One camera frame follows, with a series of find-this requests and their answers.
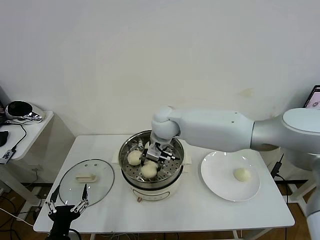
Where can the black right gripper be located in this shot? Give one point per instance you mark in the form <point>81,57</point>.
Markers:
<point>161,147</point>

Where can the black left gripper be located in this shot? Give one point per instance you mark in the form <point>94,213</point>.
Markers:
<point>62,216</point>

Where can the white steamed baozi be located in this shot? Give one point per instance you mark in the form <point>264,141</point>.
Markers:
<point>148,171</point>
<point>242,174</point>
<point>133,158</point>

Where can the round glass pot lid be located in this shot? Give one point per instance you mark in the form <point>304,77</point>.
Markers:
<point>100,180</point>

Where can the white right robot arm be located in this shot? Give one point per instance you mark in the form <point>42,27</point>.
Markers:
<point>212,127</point>

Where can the perforated steel steamer basket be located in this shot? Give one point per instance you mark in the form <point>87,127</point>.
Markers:
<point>170,180</point>

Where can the cream electric cooking pot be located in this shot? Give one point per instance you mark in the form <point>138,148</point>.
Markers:
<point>152,195</point>

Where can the round white plate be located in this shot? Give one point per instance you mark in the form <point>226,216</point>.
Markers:
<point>217,175</point>

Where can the small grey usb hub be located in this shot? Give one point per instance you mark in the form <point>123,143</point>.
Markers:
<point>7,156</point>

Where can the black computer mouse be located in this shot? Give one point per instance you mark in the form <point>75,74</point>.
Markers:
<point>3,138</point>

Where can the dark laptop edge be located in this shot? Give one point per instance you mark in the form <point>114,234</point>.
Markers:
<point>1,115</point>

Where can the white side desk with label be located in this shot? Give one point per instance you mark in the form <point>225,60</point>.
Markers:
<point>267,160</point>

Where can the open grey laptop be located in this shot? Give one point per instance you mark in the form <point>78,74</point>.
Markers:
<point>313,97</point>

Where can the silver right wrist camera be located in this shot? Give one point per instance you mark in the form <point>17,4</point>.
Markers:
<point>153,153</point>

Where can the white wall socket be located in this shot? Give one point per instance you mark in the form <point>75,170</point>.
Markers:
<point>35,170</point>

